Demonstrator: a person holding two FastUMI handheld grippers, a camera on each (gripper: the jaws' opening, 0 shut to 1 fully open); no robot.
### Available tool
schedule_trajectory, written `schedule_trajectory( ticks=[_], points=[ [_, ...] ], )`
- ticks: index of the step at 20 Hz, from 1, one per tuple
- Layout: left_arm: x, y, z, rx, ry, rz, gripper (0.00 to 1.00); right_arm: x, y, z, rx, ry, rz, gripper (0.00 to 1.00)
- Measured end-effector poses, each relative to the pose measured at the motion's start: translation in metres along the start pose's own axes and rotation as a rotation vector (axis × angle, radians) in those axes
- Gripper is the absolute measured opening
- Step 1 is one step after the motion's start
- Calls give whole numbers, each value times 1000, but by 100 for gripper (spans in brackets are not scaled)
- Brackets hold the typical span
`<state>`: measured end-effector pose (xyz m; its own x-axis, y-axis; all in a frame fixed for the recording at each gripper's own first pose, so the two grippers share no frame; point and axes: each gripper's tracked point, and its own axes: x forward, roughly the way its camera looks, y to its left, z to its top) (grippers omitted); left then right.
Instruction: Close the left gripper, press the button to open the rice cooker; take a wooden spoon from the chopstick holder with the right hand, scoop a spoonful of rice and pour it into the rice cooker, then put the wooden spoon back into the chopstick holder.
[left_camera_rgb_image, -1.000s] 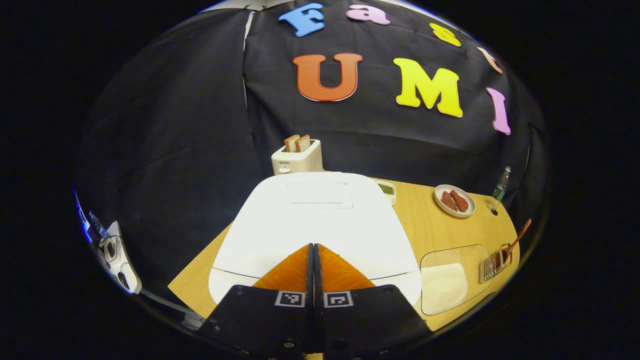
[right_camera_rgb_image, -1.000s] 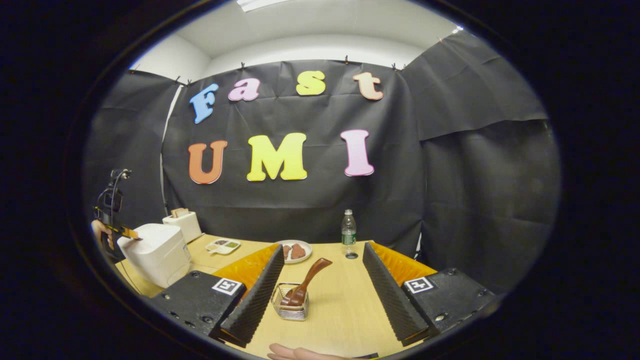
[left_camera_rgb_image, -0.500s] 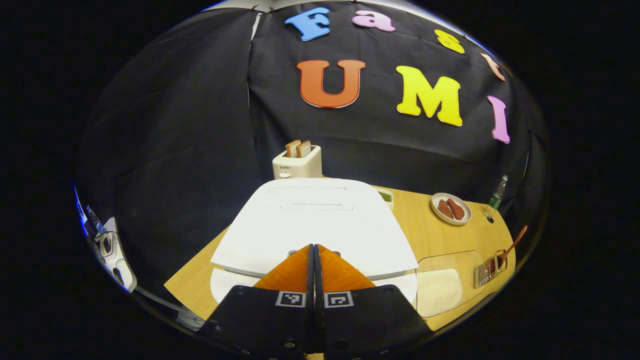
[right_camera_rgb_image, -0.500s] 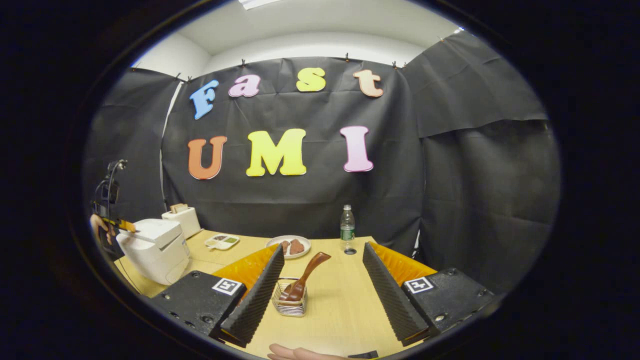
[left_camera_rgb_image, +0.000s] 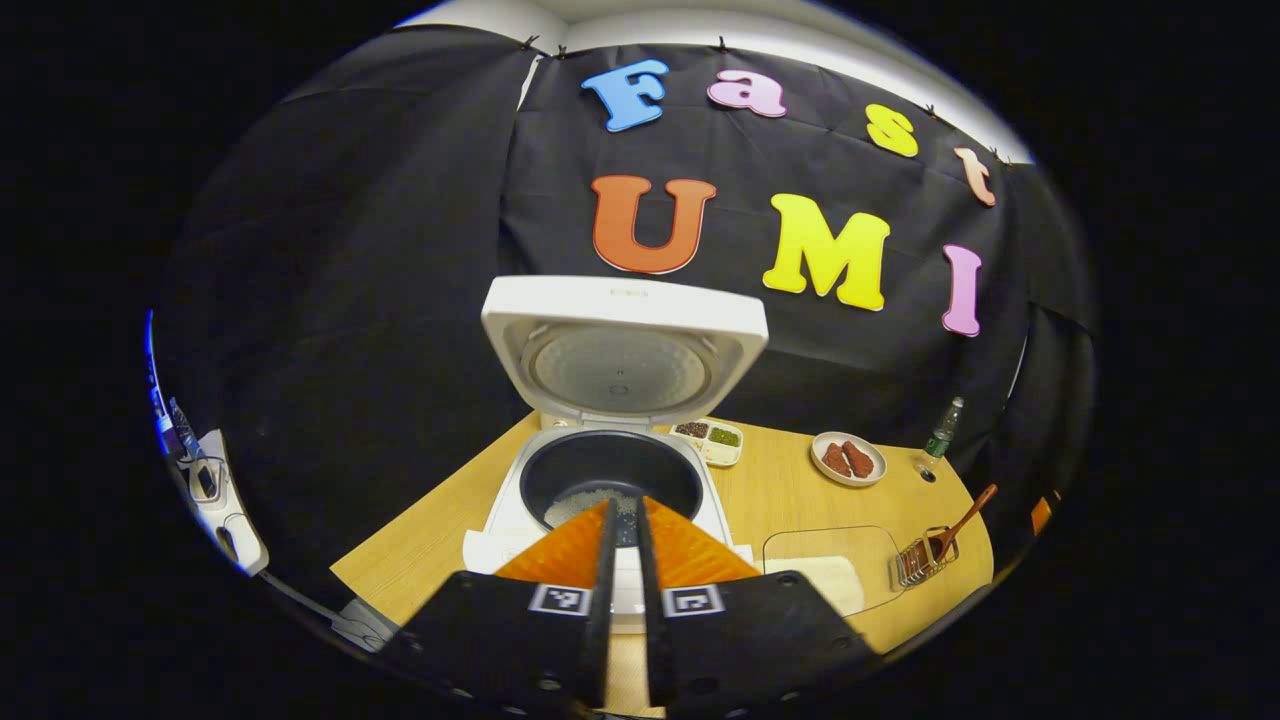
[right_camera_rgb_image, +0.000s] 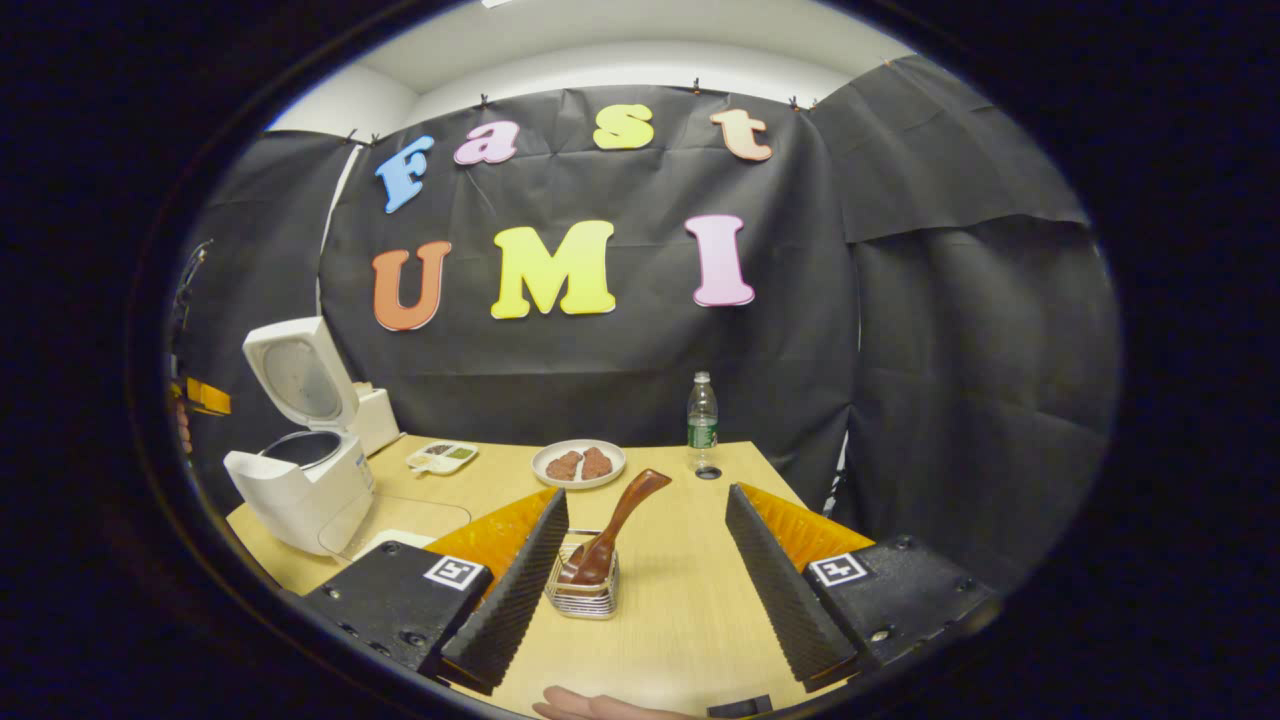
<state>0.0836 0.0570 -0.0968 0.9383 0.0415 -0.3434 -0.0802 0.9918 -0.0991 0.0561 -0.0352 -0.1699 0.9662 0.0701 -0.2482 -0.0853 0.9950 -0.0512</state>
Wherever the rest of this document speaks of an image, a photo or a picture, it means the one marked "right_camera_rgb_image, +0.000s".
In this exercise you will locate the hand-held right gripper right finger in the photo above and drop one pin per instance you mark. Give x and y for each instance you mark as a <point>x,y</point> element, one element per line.
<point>785,600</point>

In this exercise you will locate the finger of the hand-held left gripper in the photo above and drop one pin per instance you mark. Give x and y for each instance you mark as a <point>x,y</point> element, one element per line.
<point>205,397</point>

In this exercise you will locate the brown meat piece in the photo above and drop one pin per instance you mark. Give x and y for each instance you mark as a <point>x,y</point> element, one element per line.
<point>597,463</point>
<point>563,466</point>

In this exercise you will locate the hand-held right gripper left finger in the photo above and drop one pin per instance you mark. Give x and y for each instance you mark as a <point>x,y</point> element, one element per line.
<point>505,600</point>

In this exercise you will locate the black backdrop cloth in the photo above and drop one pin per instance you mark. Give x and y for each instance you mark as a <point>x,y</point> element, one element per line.
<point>950,350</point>

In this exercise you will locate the brown wooden spoon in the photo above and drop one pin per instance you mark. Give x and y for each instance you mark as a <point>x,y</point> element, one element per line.
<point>612,528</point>

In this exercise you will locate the white toaster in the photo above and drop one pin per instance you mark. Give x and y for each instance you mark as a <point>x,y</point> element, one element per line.
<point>378,425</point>

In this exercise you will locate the white round plate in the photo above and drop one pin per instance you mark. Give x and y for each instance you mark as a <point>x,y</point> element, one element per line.
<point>550,477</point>

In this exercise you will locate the white rice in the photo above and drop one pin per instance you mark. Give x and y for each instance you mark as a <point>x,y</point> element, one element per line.
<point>405,540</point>

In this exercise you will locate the white rice cooker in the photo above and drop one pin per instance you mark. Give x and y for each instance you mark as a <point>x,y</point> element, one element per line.
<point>300,500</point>

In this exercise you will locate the white divided sauce dish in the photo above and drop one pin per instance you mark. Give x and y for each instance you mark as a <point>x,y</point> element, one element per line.
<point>440,458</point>

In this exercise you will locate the plastic water bottle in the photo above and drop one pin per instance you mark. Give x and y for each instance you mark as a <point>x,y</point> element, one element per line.
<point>702,420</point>

